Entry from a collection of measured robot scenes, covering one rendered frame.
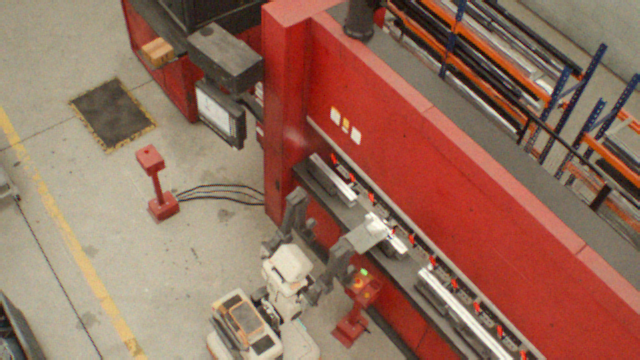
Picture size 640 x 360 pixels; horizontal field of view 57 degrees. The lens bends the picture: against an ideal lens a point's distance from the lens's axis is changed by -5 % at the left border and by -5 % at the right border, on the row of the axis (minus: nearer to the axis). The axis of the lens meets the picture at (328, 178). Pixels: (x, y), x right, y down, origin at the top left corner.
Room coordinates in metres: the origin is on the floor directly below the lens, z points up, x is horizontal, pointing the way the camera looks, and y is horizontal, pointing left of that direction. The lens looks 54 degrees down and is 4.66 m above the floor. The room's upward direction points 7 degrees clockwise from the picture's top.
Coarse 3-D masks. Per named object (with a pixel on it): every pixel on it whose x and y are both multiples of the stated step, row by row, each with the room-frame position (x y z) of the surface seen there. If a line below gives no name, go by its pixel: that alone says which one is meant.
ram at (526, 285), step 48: (336, 96) 2.72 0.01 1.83; (336, 144) 2.68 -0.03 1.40; (384, 144) 2.39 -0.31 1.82; (432, 144) 2.16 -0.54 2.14; (384, 192) 2.33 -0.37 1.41; (432, 192) 2.09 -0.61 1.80; (480, 192) 1.89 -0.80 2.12; (432, 240) 2.00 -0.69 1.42; (480, 240) 1.80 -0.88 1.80; (528, 240) 1.64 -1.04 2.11; (480, 288) 1.70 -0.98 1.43; (528, 288) 1.54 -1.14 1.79; (576, 288) 1.40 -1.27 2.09; (528, 336) 1.42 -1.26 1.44; (576, 336) 1.29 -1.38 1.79; (624, 336) 1.18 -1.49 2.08
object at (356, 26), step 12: (360, 0) 2.76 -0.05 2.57; (372, 0) 2.72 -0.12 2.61; (384, 0) 2.75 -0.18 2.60; (348, 12) 2.81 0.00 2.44; (360, 12) 2.76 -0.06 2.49; (372, 12) 2.80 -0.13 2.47; (348, 24) 2.79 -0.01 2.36; (360, 24) 2.76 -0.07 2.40; (372, 24) 2.85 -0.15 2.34; (348, 36) 2.76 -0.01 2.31; (360, 36) 2.74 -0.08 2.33
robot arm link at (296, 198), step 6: (294, 192) 2.09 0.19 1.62; (300, 192) 2.10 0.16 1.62; (306, 192) 2.11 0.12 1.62; (288, 198) 2.05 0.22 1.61; (294, 198) 2.06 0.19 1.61; (300, 198) 2.06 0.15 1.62; (288, 204) 2.03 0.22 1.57; (294, 204) 2.02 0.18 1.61; (288, 210) 2.02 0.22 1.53; (294, 210) 2.03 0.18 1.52; (288, 216) 2.01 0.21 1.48; (294, 216) 2.03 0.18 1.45; (282, 222) 2.02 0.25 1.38; (288, 222) 2.01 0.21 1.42; (282, 228) 2.01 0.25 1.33; (288, 228) 2.00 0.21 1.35; (282, 234) 1.99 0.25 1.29; (288, 234) 1.99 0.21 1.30; (282, 240) 1.97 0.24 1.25; (288, 240) 1.98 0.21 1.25
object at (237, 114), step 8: (200, 88) 2.88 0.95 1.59; (208, 88) 2.88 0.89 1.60; (216, 88) 2.91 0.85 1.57; (208, 96) 2.82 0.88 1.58; (216, 96) 2.81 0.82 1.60; (224, 96) 2.85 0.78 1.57; (224, 104) 2.75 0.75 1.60; (232, 104) 2.78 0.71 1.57; (232, 112) 2.69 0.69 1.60; (240, 112) 2.71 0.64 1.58; (208, 120) 2.84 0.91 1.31; (232, 120) 2.68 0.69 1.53; (240, 120) 2.67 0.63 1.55; (216, 128) 2.79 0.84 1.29; (232, 128) 2.68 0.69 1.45; (240, 128) 2.66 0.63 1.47; (224, 136) 2.74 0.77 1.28; (232, 136) 2.68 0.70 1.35; (240, 136) 2.66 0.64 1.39; (232, 144) 2.69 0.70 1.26; (240, 144) 2.66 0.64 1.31
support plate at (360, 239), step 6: (366, 222) 2.34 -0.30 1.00; (372, 222) 2.35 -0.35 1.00; (354, 228) 2.28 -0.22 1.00; (360, 228) 2.29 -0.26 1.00; (348, 234) 2.23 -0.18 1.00; (354, 234) 2.23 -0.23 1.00; (360, 234) 2.24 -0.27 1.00; (366, 234) 2.24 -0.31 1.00; (378, 234) 2.26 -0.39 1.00; (384, 234) 2.26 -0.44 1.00; (354, 240) 2.18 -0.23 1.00; (360, 240) 2.19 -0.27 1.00; (366, 240) 2.20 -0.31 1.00; (372, 240) 2.20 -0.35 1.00; (378, 240) 2.21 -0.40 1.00; (354, 246) 2.14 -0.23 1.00; (360, 246) 2.14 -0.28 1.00; (366, 246) 2.15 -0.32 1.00; (372, 246) 2.16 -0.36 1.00; (360, 252) 2.10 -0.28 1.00
